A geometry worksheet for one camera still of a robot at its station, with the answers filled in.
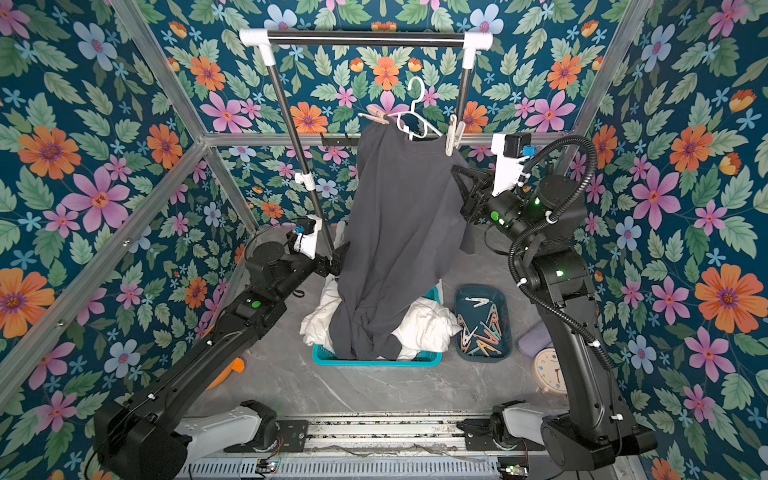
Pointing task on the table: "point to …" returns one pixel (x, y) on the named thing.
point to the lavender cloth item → (534, 340)
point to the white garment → (427, 328)
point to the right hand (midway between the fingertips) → (469, 159)
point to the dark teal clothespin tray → (483, 311)
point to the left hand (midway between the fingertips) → (333, 233)
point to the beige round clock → (547, 372)
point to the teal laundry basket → (428, 361)
